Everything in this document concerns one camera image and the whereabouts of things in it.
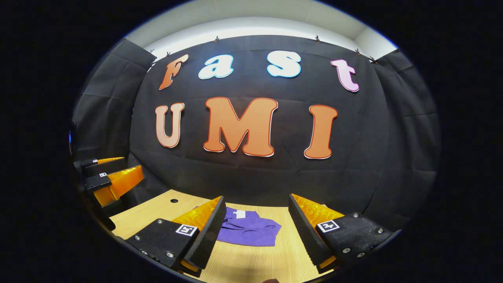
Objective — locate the purple knit cardigan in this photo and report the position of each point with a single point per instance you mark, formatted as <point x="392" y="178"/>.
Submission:
<point x="251" y="232"/>

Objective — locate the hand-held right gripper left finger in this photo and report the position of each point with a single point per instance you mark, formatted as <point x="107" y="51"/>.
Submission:
<point x="210" y="239"/>

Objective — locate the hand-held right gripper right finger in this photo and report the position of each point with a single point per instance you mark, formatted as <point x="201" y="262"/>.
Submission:
<point x="308" y="236"/>

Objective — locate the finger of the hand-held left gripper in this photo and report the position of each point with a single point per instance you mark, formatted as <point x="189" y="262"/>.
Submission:
<point x="96" y="182"/>
<point x="106" y="168"/>

